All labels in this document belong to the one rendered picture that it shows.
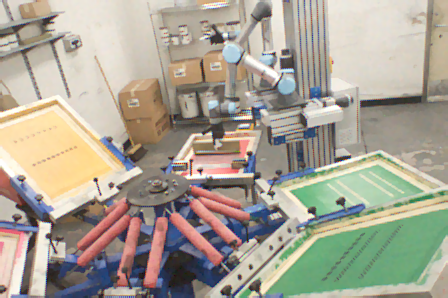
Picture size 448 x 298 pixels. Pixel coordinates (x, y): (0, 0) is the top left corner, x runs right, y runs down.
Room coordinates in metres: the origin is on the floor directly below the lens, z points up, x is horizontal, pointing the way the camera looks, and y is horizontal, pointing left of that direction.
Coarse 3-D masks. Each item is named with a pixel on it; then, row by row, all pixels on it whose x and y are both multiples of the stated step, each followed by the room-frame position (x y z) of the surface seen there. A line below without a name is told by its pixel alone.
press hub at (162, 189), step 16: (160, 176) 1.94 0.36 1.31; (176, 176) 1.91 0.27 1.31; (128, 192) 1.82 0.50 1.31; (144, 192) 1.80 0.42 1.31; (160, 192) 1.77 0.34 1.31; (176, 192) 1.75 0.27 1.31; (160, 208) 1.77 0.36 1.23; (192, 224) 1.93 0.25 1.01; (144, 240) 1.85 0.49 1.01; (176, 240) 1.73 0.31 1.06; (208, 240) 1.77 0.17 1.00; (144, 256) 1.72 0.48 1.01; (176, 256) 1.68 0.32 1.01; (192, 256) 1.66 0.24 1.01; (144, 272) 1.73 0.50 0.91; (176, 272) 1.69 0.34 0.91; (192, 272) 1.67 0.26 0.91; (176, 288) 1.75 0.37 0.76; (192, 288) 1.79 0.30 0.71
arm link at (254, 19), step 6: (264, 0) 3.47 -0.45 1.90; (258, 6) 3.43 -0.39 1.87; (264, 6) 3.42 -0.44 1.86; (252, 12) 3.44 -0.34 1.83; (258, 12) 3.41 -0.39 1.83; (264, 12) 3.42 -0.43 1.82; (252, 18) 3.42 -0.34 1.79; (258, 18) 3.41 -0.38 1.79; (246, 24) 3.45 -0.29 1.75; (252, 24) 3.43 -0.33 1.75; (246, 30) 3.44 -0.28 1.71; (252, 30) 3.46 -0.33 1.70; (240, 36) 3.46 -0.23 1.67; (246, 36) 3.45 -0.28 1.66; (240, 42) 3.46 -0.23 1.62
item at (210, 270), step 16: (176, 208) 2.13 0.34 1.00; (144, 224) 1.98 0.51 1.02; (224, 224) 1.86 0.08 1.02; (240, 224) 1.83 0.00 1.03; (96, 256) 1.74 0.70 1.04; (112, 256) 1.75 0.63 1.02; (224, 256) 1.58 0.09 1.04; (96, 272) 1.66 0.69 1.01; (160, 272) 1.58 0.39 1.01; (208, 272) 1.51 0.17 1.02; (144, 288) 1.46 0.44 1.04; (160, 288) 1.45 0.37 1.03
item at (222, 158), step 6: (240, 144) 3.00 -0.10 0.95; (246, 144) 2.99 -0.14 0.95; (240, 150) 2.90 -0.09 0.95; (222, 156) 2.84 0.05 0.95; (228, 156) 2.82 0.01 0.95; (234, 156) 2.81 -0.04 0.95; (240, 156) 2.79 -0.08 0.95; (216, 162) 2.75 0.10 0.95; (222, 162) 2.74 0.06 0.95; (228, 162) 2.72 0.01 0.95; (222, 168) 2.64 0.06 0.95; (228, 168) 2.63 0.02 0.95; (210, 174) 2.58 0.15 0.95
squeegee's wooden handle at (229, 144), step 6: (192, 144) 2.93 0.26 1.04; (198, 144) 2.92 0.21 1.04; (204, 144) 2.91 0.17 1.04; (210, 144) 2.89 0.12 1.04; (222, 144) 2.87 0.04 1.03; (228, 144) 2.86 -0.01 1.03; (234, 144) 2.85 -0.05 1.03; (198, 150) 2.92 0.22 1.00; (204, 150) 2.91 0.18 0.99; (210, 150) 2.89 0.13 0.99
